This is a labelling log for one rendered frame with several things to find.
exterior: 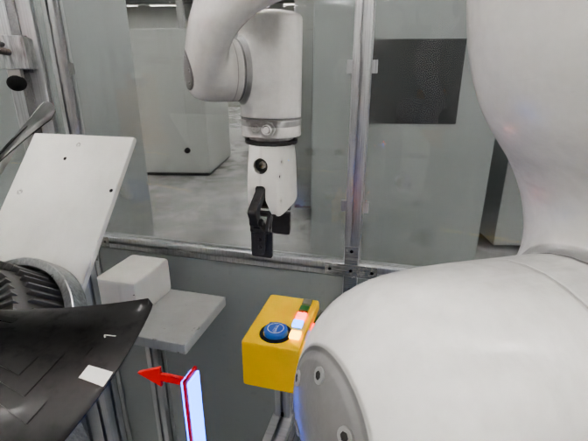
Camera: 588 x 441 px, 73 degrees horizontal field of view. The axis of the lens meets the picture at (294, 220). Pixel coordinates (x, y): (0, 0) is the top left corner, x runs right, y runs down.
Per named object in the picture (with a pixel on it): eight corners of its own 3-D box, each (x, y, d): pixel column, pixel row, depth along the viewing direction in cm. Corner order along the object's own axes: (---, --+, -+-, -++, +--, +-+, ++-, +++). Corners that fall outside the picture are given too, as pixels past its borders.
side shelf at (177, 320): (123, 290, 130) (122, 281, 129) (226, 304, 121) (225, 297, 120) (66, 332, 108) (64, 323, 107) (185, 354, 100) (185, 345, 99)
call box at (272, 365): (271, 337, 84) (270, 292, 80) (318, 345, 81) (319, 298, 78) (242, 391, 69) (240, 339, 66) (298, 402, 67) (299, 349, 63)
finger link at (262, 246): (265, 220, 53) (266, 266, 56) (273, 213, 56) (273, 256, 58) (243, 218, 54) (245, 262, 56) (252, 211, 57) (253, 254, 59)
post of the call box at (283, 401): (279, 403, 81) (278, 353, 77) (293, 407, 80) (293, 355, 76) (275, 415, 78) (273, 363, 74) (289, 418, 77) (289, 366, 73)
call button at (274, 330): (268, 327, 70) (268, 318, 70) (290, 331, 69) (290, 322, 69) (260, 340, 67) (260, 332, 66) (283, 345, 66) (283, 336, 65)
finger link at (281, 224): (290, 196, 64) (290, 235, 66) (295, 191, 67) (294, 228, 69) (270, 194, 65) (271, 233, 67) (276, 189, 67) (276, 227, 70)
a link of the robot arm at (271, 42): (248, 121, 50) (311, 118, 54) (245, 3, 46) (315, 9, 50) (227, 115, 57) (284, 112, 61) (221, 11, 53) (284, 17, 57)
